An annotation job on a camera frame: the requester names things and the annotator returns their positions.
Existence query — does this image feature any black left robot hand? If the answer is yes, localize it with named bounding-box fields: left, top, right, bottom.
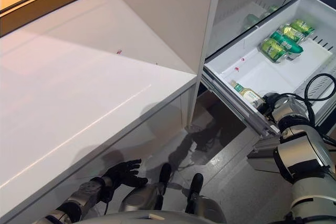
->
left=101, top=158, right=149, bottom=190

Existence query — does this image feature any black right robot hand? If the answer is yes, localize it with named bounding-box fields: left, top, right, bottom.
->
left=256, top=92, right=279, bottom=116

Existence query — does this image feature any yellow drink bottle white cap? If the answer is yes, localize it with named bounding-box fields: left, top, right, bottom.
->
left=229, top=79, right=266, bottom=108

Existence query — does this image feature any white fridge drawer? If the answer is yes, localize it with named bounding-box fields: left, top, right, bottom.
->
left=201, top=0, right=336, bottom=175

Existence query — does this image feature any robot left leg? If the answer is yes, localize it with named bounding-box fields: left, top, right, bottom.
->
left=119, top=163, right=173, bottom=213

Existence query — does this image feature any robot leg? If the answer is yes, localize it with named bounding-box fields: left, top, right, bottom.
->
left=119, top=163, right=173, bottom=213
left=185, top=173, right=228, bottom=224

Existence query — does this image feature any grey robot torso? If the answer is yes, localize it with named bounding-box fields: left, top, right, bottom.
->
left=73, top=209, right=229, bottom=224

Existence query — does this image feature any light green drink can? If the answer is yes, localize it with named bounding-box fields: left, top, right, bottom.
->
left=259, top=37, right=287, bottom=64
left=290, top=18, right=315, bottom=38
left=278, top=24, right=302, bottom=44

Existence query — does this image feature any dark green drink can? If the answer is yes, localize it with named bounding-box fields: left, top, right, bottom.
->
left=269, top=31, right=305, bottom=61

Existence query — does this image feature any robot right leg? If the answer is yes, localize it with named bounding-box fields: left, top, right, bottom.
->
left=185, top=173, right=228, bottom=224

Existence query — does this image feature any tall white cabinet panel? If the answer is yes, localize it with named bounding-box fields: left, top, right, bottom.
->
left=103, top=0, right=225, bottom=130

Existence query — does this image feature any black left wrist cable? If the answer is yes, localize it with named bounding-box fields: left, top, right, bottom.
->
left=103, top=189, right=111, bottom=217

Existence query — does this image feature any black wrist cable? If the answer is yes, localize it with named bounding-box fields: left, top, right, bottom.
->
left=103, top=189, right=111, bottom=217
left=282, top=73, right=336, bottom=111

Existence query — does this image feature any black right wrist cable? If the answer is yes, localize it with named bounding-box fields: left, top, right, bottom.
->
left=282, top=73, right=336, bottom=111

